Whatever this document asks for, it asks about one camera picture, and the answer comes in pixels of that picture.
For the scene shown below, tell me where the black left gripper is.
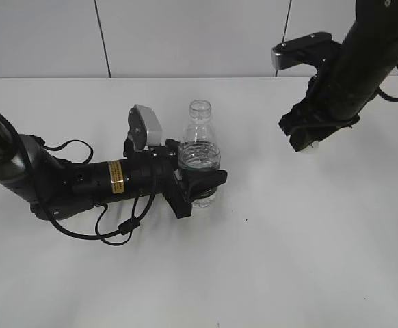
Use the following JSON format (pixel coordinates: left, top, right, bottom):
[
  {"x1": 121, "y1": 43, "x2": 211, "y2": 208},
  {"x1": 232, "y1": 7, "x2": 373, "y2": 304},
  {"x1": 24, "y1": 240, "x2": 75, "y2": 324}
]
[{"x1": 146, "y1": 139, "x2": 228, "y2": 219}]

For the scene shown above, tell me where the clear cestbon water bottle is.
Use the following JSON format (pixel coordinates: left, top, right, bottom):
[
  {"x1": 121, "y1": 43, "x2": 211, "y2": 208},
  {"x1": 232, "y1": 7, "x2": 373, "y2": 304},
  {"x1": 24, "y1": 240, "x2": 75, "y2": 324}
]
[{"x1": 178, "y1": 99, "x2": 222, "y2": 209}]

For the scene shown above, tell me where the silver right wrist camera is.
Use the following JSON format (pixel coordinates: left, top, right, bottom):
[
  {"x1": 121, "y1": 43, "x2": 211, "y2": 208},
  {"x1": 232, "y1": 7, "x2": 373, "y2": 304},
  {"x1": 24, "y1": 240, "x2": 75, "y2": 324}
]
[{"x1": 271, "y1": 32, "x2": 332, "y2": 71}]

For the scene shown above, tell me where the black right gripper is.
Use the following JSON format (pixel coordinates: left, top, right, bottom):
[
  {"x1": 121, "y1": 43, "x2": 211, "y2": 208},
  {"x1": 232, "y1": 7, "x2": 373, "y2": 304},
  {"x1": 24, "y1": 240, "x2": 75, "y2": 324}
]
[{"x1": 278, "y1": 77, "x2": 360, "y2": 154}]

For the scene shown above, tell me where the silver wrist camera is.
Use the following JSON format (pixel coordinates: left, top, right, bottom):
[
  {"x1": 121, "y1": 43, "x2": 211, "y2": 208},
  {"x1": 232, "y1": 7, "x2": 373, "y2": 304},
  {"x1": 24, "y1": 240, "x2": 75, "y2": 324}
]
[
  {"x1": 271, "y1": 32, "x2": 332, "y2": 71},
  {"x1": 128, "y1": 104, "x2": 162, "y2": 151}
]

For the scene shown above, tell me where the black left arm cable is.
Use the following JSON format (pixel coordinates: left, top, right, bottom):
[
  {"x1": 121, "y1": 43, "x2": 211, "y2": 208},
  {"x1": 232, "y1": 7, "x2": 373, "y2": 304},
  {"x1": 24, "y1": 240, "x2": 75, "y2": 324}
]
[{"x1": 0, "y1": 115, "x2": 159, "y2": 247}]

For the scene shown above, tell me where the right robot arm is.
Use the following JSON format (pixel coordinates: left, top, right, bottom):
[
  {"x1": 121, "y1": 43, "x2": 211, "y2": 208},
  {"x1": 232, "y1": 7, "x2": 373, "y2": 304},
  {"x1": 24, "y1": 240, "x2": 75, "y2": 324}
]
[{"x1": 271, "y1": 1, "x2": 398, "y2": 152}]

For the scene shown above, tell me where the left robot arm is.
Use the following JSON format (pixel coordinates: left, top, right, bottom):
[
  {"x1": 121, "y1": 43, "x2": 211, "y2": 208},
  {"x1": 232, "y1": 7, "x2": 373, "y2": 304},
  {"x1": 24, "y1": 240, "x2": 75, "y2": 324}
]
[{"x1": 0, "y1": 105, "x2": 228, "y2": 220}]

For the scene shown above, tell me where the white green bottle cap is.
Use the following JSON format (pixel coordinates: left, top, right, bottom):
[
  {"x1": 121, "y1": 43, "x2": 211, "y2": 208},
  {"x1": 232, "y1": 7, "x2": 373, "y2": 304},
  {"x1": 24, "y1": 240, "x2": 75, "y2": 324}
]
[{"x1": 301, "y1": 143, "x2": 319, "y2": 155}]

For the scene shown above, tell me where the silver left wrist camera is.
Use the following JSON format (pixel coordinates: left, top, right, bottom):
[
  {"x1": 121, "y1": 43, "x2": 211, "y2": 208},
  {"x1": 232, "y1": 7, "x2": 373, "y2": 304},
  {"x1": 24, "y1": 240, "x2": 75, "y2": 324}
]
[{"x1": 128, "y1": 104, "x2": 162, "y2": 151}]

